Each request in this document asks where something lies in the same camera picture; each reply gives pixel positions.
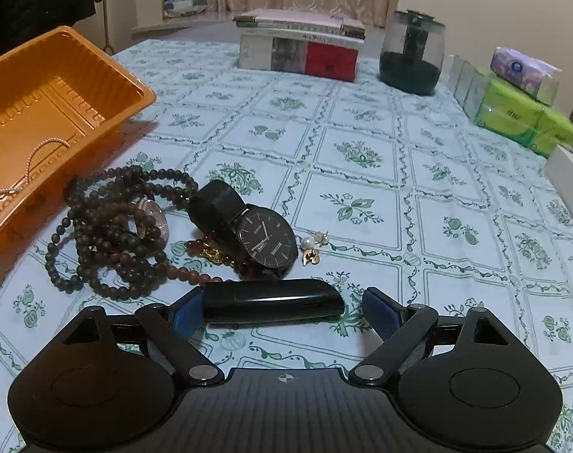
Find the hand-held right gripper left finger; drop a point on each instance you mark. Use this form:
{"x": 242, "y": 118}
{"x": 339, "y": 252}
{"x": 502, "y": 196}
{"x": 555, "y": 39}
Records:
{"x": 188, "y": 314}

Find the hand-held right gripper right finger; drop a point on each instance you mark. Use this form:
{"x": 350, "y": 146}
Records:
{"x": 378, "y": 312}

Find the black oblong case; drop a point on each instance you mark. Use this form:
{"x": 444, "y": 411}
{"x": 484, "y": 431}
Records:
{"x": 272, "y": 302}

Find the black watch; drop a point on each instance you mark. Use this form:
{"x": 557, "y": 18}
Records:
{"x": 265, "y": 240}

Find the orange plastic tray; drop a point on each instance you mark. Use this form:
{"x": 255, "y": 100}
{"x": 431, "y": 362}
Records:
{"x": 55, "y": 99}

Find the gold earring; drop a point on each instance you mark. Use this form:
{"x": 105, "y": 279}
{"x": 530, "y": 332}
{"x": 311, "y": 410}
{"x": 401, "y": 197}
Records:
{"x": 311, "y": 257}

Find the pearl earrings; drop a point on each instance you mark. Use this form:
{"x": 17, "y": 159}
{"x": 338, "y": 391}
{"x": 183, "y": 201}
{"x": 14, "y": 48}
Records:
{"x": 310, "y": 241}

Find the silver watch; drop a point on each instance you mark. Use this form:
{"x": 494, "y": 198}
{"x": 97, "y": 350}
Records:
{"x": 151, "y": 222}

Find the green tissue pack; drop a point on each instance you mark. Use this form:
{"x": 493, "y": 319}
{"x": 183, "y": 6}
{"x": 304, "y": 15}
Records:
{"x": 506, "y": 108}
{"x": 555, "y": 134}

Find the glass jar with dark base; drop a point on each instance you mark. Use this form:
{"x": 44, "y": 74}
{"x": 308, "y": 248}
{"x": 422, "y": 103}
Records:
{"x": 411, "y": 66}

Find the purple tissue pack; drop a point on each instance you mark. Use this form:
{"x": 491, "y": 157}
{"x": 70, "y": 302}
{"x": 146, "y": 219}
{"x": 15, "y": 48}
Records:
{"x": 522, "y": 71}

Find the thin white book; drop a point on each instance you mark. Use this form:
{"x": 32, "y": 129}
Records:
{"x": 310, "y": 35}

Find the coat stand pole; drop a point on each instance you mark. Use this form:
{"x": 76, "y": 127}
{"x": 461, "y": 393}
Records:
{"x": 107, "y": 23}

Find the pink cover book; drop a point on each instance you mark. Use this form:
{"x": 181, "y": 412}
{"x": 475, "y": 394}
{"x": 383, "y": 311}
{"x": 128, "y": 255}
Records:
{"x": 291, "y": 16}

